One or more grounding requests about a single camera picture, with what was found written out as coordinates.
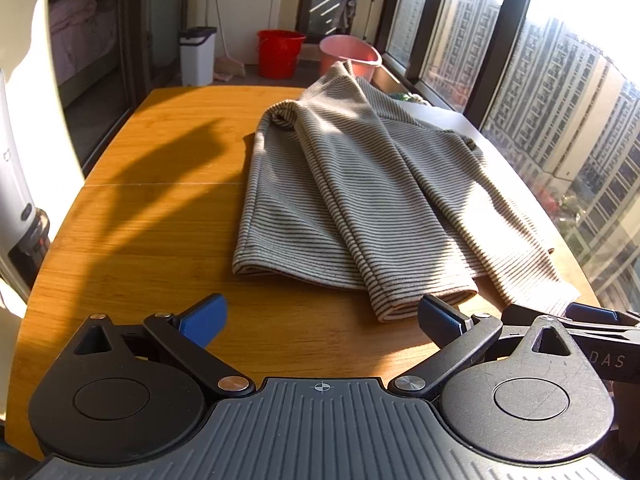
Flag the grey hanging cloth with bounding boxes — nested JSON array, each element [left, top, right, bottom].
[[336, 0, 359, 31]]

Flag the white door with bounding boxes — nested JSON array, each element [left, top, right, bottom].
[[272, 0, 302, 65]]

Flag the apartment buildings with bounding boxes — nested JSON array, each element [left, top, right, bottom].
[[400, 0, 640, 311]]

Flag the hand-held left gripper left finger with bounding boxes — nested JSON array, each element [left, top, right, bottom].
[[74, 294, 257, 401]]

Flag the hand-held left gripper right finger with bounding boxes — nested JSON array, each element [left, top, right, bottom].
[[389, 294, 574, 402]]

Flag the dark sliding door frame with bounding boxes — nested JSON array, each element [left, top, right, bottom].
[[47, 0, 191, 161]]

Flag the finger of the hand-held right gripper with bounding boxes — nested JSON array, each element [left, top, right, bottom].
[[569, 303, 640, 329], [501, 304, 640, 347]]

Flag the white trash bin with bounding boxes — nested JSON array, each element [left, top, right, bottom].
[[178, 26, 218, 87]]

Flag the bed with pink bedding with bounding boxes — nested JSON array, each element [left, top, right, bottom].
[[48, 0, 118, 86]]

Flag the white standing appliance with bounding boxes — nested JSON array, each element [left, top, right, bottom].
[[0, 70, 51, 286]]

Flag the pink plastic basin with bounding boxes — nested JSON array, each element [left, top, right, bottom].
[[319, 35, 384, 83]]

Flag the grey striped shirt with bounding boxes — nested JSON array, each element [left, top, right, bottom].
[[231, 60, 581, 323]]

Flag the broom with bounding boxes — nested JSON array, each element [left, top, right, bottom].
[[207, 0, 247, 82]]

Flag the red plastic bucket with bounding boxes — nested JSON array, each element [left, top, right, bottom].
[[256, 30, 307, 80]]

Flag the dark window frame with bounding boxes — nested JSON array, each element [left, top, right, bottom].
[[375, 0, 551, 131]]

